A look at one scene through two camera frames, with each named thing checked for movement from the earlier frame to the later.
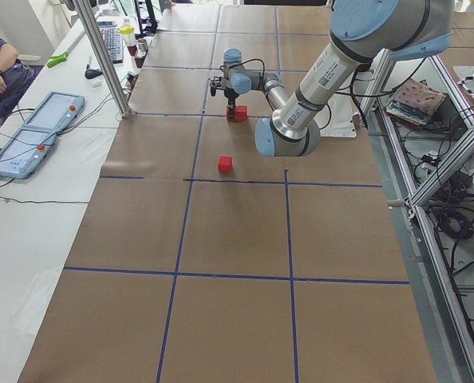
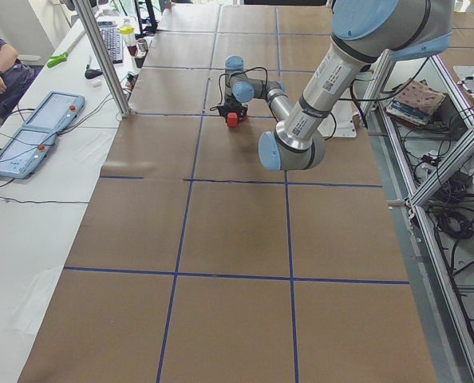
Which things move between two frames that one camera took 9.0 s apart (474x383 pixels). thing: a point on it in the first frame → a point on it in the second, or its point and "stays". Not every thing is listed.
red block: (225, 164) → (232, 119)
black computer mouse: (92, 73) stays
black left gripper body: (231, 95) → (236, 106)
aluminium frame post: (100, 47) stays
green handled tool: (57, 59) stays
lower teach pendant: (23, 153) stays
